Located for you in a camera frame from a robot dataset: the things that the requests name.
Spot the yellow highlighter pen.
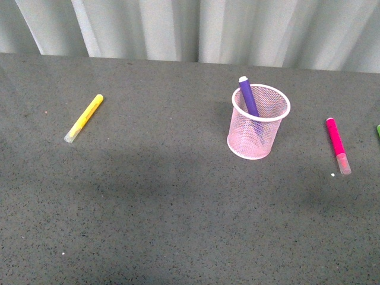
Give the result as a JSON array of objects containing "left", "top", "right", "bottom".
[{"left": 64, "top": 94, "right": 104, "bottom": 143}]

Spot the pink highlighter pen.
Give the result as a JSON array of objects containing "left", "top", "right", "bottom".
[{"left": 326, "top": 118, "right": 352, "bottom": 175}]

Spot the pink mesh pen cup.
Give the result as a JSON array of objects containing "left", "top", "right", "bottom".
[{"left": 227, "top": 84, "right": 290, "bottom": 160}]

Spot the grey pleated curtain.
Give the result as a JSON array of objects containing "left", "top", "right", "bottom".
[{"left": 1, "top": 1, "right": 379, "bottom": 72}]

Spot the purple highlighter pen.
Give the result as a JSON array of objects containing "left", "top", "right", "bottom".
[{"left": 238, "top": 75, "right": 266, "bottom": 143}]

